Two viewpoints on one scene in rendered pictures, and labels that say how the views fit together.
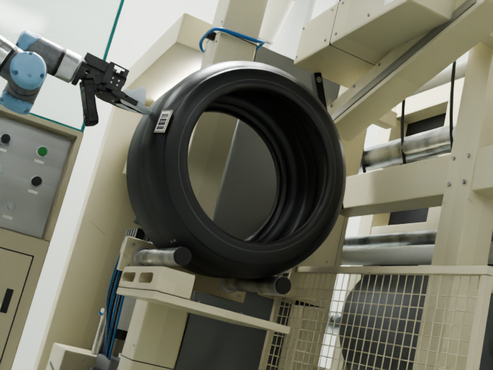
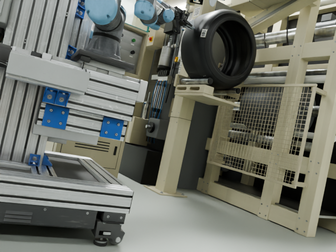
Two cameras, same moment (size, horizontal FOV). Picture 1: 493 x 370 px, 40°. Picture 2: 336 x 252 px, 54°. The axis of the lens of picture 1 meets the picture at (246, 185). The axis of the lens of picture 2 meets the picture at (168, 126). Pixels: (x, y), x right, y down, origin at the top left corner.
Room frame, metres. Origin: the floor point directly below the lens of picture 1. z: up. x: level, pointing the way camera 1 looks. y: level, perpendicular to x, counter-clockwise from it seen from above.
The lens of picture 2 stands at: (-0.59, 0.77, 0.48)
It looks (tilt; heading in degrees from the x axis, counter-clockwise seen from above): 1 degrees up; 349
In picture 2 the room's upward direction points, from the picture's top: 12 degrees clockwise
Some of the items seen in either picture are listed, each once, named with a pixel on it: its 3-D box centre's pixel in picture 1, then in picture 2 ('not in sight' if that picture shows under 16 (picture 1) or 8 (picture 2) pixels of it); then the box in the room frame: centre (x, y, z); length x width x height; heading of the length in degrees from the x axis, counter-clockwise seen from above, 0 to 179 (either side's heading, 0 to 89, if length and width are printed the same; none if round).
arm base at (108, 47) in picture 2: not in sight; (104, 48); (0.82, 0.83, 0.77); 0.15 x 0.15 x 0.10
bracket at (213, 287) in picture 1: (186, 270); (195, 86); (2.01, 0.11, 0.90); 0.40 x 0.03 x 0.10; 112
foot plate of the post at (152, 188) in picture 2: not in sight; (165, 190); (2.08, 0.16, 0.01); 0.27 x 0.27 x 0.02; 22
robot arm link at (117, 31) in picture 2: not in sight; (110, 20); (0.81, 0.83, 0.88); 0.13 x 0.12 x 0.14; 168
